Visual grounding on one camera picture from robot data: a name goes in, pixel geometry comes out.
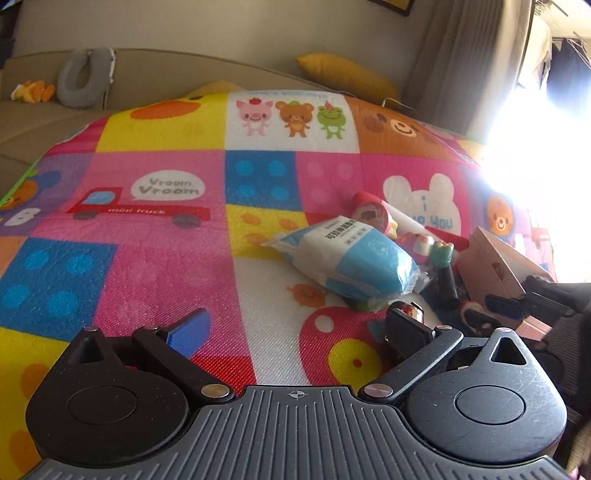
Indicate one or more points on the pink cardboard box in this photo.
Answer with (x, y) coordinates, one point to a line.
(494, 263)

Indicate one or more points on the beige sofa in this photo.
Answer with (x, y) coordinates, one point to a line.
(184, 74)

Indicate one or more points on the yellow cushion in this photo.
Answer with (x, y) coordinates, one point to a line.
(346, 76)

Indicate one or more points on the framed wall picture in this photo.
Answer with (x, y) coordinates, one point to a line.
(392, 5)

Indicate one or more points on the small red and gold toy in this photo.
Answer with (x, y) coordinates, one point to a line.
(410, 311)

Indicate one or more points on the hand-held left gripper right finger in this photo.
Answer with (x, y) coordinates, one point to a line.
(406, 332)

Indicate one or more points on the beige curtain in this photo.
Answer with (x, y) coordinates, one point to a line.
(466, 60)

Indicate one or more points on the small colourful toy figure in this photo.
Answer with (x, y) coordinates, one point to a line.
(415, 247)

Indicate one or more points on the white foam rocket red fins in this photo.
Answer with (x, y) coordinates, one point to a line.
(415, 224)

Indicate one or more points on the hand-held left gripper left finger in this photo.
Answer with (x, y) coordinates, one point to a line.
(189, 330)

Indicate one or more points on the blue and white tissue packet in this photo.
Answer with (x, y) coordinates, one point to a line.
(351, 258)

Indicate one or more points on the black cylinder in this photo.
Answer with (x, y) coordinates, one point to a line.
(447, 286)

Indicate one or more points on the orange and yellow plush toy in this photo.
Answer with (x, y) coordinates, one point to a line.
(32, 91)

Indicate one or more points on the grey neck pillow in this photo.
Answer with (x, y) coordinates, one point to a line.
(85, 76)

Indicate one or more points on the colourful printed play mat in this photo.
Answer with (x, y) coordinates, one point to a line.
(161, 258)

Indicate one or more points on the pink round toy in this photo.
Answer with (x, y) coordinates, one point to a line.
(371, 213)

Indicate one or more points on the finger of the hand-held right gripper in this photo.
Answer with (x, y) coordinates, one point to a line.
(540, 284)
(505, 306)

